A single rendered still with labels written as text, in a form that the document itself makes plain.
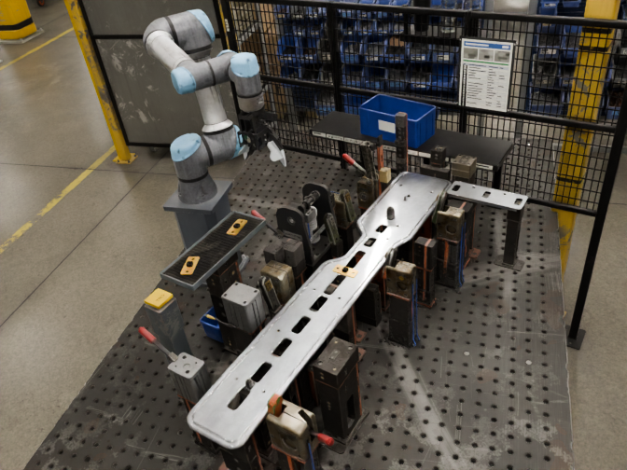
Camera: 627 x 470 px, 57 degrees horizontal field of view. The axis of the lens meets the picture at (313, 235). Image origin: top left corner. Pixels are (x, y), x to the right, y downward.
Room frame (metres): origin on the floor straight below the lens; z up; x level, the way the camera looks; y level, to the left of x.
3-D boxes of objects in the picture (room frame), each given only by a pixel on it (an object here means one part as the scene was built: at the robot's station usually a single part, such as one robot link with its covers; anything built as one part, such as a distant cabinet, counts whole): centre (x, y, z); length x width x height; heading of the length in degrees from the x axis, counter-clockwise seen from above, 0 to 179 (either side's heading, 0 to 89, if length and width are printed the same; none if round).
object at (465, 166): (1.99, -0.64, 0.88); 0.08 x 0.08 x 0.36; 53
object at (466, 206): (1.79, -0.56, 0.84); 0.11 x 0.10 x 0.28; 53
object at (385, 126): (2.34, -0.43, 1.09); 0.30 x 0.17 x 0.13; 46
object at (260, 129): (1.60, 0.13, 1.50); 0.09 x 0.08 x 0.12; 147
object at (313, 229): (1.67, 0.01, 0.94); 0.18 x 0.13 x 0.49; 143
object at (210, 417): (1.45, -0.08, 1.00); 1.38 x 0.22 x 0.02; 143
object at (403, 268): (1.41, -0.27, 0.87); 0.12 x 0.09 x 0.35; 53
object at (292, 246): (1.56, 0.09, 0.89); 0.13 x 0.11 x 0.38; 53
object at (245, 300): (1.31, 0.24, 0.90); 0.13 x 0.10 x 0.41; 53
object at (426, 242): (1.59, -0.39, 0.84); 0.11 x 0.08 x 0.29; 53
